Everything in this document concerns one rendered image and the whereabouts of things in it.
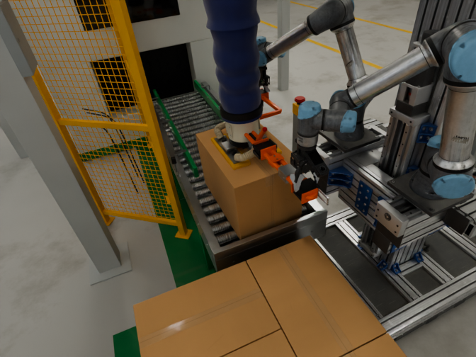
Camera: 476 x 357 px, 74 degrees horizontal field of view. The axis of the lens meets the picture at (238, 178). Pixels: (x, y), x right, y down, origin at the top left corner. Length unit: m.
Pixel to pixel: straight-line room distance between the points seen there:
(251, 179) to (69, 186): 1.10
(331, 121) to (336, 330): 0.90
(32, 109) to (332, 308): 1.72
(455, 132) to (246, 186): 0.88
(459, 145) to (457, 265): 1.33
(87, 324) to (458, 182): 2.19
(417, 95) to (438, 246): 1.24
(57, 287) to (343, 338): 2.00
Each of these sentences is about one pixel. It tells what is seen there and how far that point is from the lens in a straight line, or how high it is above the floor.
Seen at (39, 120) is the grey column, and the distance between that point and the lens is 1.91.
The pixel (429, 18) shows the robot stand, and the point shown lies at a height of 1.60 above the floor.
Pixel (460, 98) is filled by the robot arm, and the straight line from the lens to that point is 1.10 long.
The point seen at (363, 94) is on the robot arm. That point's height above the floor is 1.45.
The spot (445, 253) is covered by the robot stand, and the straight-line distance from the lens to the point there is 2.44.
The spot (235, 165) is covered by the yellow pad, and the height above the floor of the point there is 0.97.
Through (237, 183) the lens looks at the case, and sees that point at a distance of 1.55.
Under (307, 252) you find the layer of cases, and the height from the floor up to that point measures 0.54.
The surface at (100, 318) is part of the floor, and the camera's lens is 2.44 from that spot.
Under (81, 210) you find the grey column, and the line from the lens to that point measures 2.21.
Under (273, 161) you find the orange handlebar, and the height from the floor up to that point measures 1.09.
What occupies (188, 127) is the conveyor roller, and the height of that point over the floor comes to 0.55.
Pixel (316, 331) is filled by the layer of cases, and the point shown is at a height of 0.54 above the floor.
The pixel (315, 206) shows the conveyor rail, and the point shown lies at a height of 0.59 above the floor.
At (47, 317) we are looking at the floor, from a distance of 2.63.
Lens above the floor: 1.93
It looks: 39 degrees down
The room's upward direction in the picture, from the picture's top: 6 degrees counter-clockwise
